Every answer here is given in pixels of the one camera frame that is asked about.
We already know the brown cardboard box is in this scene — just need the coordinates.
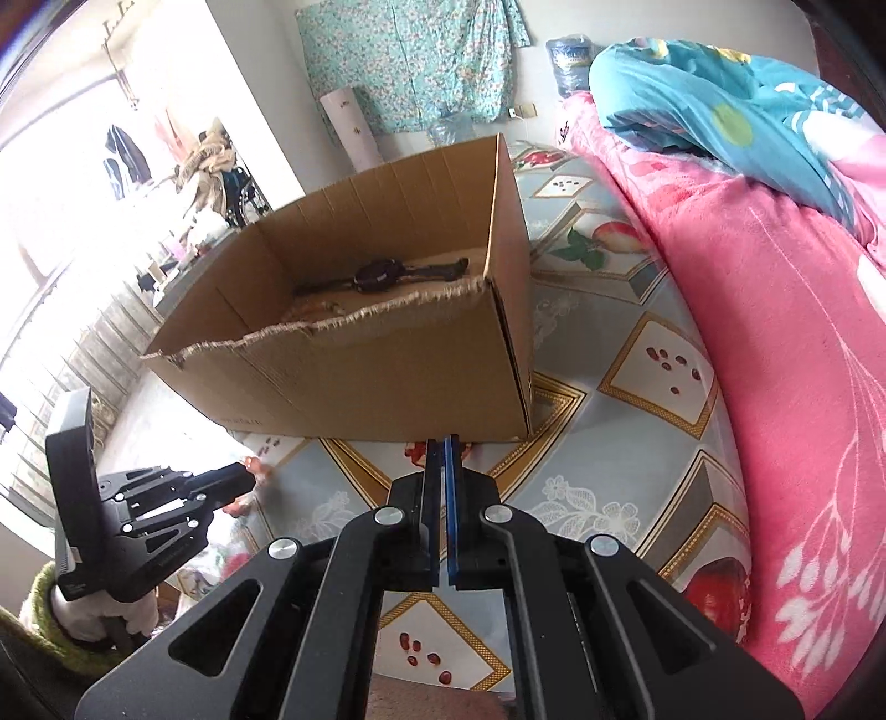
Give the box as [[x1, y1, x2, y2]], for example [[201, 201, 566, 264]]
[[140, 133, 535, 442]]

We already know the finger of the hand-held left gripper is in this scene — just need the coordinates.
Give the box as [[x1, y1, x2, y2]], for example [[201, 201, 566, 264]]
[[97, 462, 254, 510], [117, 495, 240, 548]]

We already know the pink strap digital watch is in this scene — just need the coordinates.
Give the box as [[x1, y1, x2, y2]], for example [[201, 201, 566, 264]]
[[294, 258, 470, 299]]

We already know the black wheelchair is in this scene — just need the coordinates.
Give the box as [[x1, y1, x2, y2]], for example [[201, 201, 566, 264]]
[[221, 164, 272, 228]]

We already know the white paper roll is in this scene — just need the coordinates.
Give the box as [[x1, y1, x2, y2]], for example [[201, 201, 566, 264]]
[[318, 86, 382, 173]]

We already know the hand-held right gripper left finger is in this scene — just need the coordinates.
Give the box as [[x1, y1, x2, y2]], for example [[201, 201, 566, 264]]
[[75, 436, 444, 720]]

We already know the beige clothes pile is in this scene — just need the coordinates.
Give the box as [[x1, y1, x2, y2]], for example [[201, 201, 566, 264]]
[[176, 117, 240, 215]]

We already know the dark hanging jacket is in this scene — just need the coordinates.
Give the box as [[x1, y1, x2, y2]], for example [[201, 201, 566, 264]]
[[104, 125, 150, 191]]

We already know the teal floral hanging cloth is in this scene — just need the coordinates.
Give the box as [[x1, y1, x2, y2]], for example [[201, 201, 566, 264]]
[[296, 0, 533, 132]]

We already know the person's left hand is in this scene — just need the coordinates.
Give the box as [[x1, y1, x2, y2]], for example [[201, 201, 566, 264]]
[[51, 588, 160, 645]]

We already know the blue patterned quilt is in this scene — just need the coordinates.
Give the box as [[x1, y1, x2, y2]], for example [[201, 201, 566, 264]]
[[588, 38, 886, 268]]

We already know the large blue water bottle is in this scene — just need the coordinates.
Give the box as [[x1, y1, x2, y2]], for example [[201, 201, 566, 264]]
[[545, 34, 596, 98]]

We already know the pink floral fleece blanket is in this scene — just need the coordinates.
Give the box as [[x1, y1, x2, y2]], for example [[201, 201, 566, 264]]
[[557, 93, 886, 714]]

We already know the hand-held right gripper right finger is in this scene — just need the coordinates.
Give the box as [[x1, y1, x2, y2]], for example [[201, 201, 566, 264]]
[[443, 434, 804, 720]]

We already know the person's left forearm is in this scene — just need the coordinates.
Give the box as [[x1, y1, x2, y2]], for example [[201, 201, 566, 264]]
[[0, 560, 132, 700]]

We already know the metal railing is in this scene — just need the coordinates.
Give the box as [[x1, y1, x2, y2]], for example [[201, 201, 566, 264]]
[[0, 277, 167, 500]]

